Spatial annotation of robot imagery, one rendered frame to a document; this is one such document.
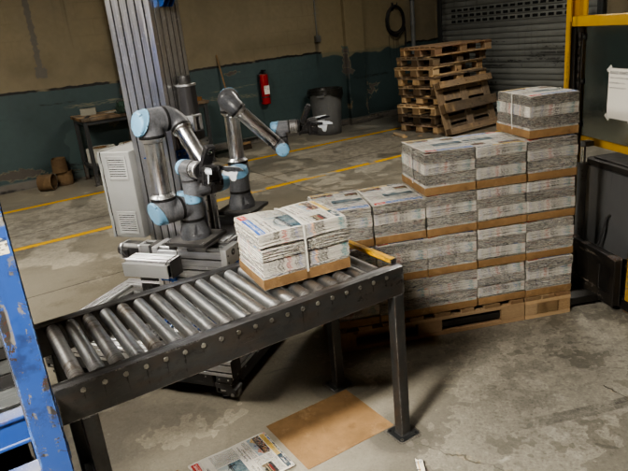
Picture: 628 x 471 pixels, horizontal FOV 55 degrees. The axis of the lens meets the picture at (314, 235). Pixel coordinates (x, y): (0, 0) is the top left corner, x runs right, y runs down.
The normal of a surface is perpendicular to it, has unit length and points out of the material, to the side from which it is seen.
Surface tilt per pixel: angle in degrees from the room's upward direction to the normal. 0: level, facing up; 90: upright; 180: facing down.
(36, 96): 90
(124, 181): 90
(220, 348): 90
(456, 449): 0
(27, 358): 90
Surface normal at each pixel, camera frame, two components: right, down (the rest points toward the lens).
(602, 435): -0.10, -0.94
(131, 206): -0.36, 0.34
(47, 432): 0.54, 0.22
